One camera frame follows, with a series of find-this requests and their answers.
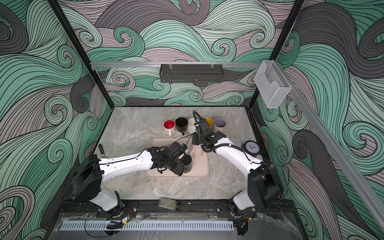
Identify pink iridescent mug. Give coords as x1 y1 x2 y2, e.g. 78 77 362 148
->
213 118 227 132

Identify pink upside-down mug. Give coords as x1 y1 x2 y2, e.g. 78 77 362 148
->
191 145 205 159

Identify black white upside-down mug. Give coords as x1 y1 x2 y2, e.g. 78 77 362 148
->
175 117 189 136

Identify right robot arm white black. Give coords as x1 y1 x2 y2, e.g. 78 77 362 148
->
193 118 284 210

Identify clear plastic wall bin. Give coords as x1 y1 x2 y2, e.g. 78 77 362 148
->
254 61 292 109

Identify white slotted cable duct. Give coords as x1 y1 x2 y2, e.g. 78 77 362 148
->
59 221 235 232

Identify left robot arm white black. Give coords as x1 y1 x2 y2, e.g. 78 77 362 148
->
71 142 188 218

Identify pink tray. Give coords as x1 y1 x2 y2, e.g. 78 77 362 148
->
146 138 209 179

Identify cream upside-down mug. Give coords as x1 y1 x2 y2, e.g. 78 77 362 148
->
163 120 177 137

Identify black wall shelf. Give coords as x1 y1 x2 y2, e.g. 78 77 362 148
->
160 64 224 83

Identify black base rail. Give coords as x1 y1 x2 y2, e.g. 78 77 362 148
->
55 199 299 221

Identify blue butterfly mug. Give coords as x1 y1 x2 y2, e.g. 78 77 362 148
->
205 118 214 128

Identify aluminium wall rail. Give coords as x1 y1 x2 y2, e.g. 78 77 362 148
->
90 61 262 69

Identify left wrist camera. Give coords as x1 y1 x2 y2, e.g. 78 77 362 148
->
168 142 188 159

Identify white ribbed mug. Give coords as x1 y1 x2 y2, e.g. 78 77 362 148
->
188 118 196 134

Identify small round clock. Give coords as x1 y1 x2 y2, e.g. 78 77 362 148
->
242 141 261 157

